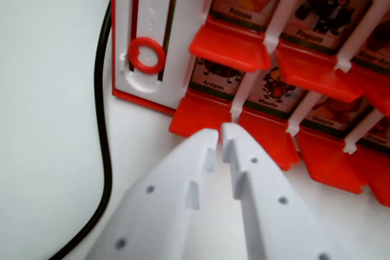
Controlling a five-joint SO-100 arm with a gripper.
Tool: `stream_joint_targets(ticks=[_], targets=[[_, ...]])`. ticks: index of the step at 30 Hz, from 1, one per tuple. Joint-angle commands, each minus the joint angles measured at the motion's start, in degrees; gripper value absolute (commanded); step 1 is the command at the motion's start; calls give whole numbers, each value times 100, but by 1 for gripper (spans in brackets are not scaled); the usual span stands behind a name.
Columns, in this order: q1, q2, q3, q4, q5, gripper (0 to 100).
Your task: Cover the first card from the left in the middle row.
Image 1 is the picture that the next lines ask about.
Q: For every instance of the spider picture card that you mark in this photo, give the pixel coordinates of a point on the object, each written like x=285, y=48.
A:
x=217, y=80

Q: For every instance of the penguin picture card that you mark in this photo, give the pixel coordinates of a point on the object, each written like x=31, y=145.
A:
x=329, y=4

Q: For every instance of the red plastic flap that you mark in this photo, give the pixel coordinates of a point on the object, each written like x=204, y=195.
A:
x=198, y=117
x=329, y=162
x=376, y=86
x=271, y=141
x=379, y=177
x=228, y=48
x=314, y=72

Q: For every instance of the fly picture card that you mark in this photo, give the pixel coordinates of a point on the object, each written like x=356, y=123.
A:
x=274, y=92

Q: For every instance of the owl picture card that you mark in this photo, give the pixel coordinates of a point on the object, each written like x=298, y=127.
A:
x=332, y=114

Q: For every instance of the red and white game board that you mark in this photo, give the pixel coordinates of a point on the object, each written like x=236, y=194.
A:
x=149, y=4

